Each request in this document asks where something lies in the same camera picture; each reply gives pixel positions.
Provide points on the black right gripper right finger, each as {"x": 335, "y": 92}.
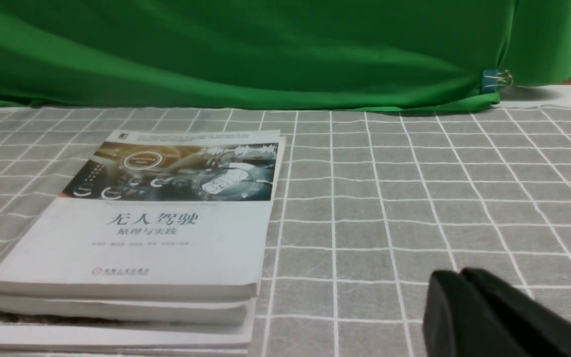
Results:
{"x": 537, "y": 329}

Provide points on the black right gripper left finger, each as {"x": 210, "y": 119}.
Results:
{"x": 458, "y": 322}

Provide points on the grey checked tablecloth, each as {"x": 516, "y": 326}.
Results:
{"x": 367, "y": 206}

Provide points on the middle book under top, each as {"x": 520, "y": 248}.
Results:
{"x": 225, "y": 312}

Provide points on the blue binder clip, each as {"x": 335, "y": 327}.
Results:
{"x": 493, "y": 80}

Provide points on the green backdrop cloth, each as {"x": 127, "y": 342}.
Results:
{"x": 361, "y": 55}

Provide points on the white top book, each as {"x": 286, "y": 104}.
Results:
{"x": 155, "y": 215}

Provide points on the large bottom book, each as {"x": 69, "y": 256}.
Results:
{"x": 83, "y": 335}

